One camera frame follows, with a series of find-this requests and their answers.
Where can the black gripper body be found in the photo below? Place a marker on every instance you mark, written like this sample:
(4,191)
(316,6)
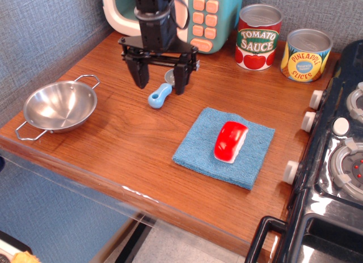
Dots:
(159,35)

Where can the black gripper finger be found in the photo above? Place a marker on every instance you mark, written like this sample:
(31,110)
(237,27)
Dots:
(182,70)
(138,70)

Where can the blue handled grey spoon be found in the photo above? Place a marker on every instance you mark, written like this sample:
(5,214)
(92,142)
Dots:
(157,98)

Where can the toy microwave oven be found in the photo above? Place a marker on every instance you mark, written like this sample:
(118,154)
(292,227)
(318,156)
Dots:
(210,21)

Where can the red toy sushi piece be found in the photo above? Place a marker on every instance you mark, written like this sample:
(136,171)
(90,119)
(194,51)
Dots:
(230,141)

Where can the blue folded cloth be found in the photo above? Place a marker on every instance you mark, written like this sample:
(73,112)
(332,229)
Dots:
(196,152)

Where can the tomato sauce can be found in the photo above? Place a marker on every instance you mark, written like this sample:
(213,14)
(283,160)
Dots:
(257,36)

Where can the pineapple slices can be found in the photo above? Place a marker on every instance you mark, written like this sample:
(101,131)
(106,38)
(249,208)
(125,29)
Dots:
(305,55)

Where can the black toy stove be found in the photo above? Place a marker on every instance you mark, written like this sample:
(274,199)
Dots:
(324,222)

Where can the orange fuzzy object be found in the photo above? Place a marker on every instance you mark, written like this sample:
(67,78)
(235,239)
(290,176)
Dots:
(21,257)

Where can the steel two-handled bowl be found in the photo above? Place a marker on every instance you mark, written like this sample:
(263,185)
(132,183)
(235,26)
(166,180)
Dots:
(60,107)

